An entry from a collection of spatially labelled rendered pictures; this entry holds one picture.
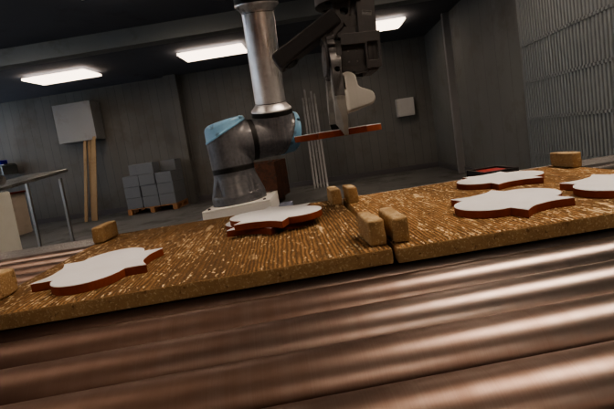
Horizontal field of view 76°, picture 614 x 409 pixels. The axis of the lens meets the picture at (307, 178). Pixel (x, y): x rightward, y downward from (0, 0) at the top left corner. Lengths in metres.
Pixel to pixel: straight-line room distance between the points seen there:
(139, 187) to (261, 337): 9.07
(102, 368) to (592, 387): 0.29
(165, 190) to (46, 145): 3.52
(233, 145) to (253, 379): 0.86
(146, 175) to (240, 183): 8.21
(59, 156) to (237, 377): 11.06
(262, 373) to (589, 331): 0.20
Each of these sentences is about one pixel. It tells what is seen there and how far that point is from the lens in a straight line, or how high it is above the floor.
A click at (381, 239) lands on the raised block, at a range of 0.40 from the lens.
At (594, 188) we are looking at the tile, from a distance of 0.57.
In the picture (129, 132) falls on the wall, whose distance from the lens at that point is 10.40.
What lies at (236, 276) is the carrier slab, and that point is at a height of 0.93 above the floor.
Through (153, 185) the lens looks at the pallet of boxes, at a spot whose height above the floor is 0.58.
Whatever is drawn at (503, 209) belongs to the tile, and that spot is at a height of 0.94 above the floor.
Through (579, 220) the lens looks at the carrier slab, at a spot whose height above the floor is 0.93.
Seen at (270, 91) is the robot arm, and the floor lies 1.19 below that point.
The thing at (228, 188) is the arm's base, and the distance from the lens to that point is 1.06.
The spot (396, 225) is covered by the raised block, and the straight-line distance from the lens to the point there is 0.40.
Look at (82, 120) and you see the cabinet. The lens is 10.48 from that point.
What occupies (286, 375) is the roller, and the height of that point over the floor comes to 0.92.
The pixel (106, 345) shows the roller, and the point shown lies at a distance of 0.38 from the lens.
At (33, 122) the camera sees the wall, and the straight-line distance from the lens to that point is 11.61.
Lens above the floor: 1.05
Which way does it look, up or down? 5 degrees down
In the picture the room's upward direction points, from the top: 8 degrees counter-clockwise
